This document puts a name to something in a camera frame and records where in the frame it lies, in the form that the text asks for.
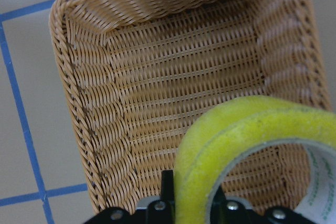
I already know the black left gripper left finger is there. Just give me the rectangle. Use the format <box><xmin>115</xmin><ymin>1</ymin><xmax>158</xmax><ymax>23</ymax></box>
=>
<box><xmin>160</xmin><ymin>170</ymin><xmax>175</xmax><ymax>223</ymax></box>

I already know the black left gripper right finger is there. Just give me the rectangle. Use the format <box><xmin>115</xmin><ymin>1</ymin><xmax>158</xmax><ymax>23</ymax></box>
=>
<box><xmin>210</xmin><ymin>187</ymin><xmax>227</xmax><ymax>224</ymax></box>

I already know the yellow tape roll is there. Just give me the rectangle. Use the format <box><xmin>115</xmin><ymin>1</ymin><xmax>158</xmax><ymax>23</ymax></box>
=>
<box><xmin>174</xmin><ymin>95</ymin><xmax>335</xmax><ymax>223</ymax></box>

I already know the brown wicker basket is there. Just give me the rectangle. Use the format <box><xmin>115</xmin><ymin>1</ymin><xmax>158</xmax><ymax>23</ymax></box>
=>
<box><xmin>49</xmin><ymin>0</ymin><xmax>332</xmax><ymax>212</ymax></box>

